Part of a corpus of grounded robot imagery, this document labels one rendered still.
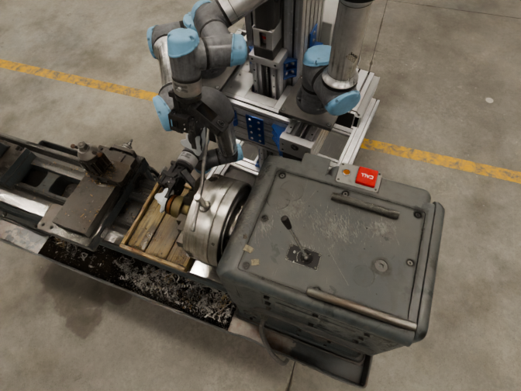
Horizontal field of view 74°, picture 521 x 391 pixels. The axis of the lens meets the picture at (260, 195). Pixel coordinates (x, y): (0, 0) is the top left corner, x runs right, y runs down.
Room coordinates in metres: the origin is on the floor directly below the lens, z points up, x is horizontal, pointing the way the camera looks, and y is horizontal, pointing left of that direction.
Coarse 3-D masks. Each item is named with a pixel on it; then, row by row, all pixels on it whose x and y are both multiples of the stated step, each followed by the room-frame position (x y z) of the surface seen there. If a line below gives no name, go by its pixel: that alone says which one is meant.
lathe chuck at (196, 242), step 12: (216, 180) 0.62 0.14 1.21; (228, 180) 0.62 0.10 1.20; (204, 192) 0.56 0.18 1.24; (216, 192) 0.56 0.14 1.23; (192, 204) 0.53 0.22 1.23; (216, 204) 0.51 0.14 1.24; (192, 216) 0.49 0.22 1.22; (204, 216) 0.48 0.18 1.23; (204, 228) 0.45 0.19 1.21; (192, 240) 0.43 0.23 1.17; (204, 240) 0.42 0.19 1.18; (192, 252) 0.41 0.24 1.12; (204, 252) 0.39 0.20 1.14
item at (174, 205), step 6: (168, 198) 0.63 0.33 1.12; (174, 198) 0.63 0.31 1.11; (180, 198) 0.62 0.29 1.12; (168, 204) 0.60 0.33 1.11; (174, 204) 0.60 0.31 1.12; (180, 204) 0.59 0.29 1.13; (168, 210) 0.58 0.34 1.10; (174, 210) 0.58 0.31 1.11; (180, 210) 0.57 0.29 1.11; (186, 210) 0.57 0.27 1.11; (174, 216) 0.57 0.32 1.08
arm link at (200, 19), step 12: (204, 0) 0.92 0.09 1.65; (216, 0) 0.88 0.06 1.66; (228, 0) 0.87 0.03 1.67; (240, 0) 0.86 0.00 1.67; (252, 0) 0.87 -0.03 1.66; (264, 0) 0.88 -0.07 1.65; (192, 12) 0.89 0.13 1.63; (204, 12) 0.86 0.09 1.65; (216, 12) 0.85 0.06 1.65; (228, 12) 0.85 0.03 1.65; (240, 12) 0.86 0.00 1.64; (204, 24) 0.82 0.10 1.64; (228, 24) 0.85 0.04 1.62
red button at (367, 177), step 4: (360, 168) 0.57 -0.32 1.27; (364, 168) 0.57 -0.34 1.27; (368, 168) 0.57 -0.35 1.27; (360, 172) 0.55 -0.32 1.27; (364, 172) 0.55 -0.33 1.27; (368, 172) 0.55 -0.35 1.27; (372, 172) 0.55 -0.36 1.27; (376, 172) 0.55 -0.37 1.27; (360, 176) 0.54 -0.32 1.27; (364, 176) 0.54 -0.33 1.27; (368, 176) 0.54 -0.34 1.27; (372, 176) 0.53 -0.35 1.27; (376, 176) 0.53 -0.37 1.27; (356, 180) 0.53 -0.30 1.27; (360, 180) 0.53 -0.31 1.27; (364, 180) 0.52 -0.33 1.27; (368, 180) 0.52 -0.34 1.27; (372, 180) 0.52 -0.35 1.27; (360, 184) 0.52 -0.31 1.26; (364, 184) 0.51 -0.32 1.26; (368, 184) 0.51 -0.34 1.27; (372, 184) 0.51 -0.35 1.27
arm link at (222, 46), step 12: (216, 24) 0.81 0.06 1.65; (204, 36) 0.79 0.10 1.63; (216, 36) 0.76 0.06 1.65; (228, 36) 0.76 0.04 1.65; (240, 36) 0.76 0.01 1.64; (216, 48) 0.72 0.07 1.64; (228, 48) 0.73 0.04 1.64; (240, 48) 0.73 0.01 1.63; (216, 60) 0.71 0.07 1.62; (228, 60) 0.71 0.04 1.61; (240, 60) 0.72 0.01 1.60
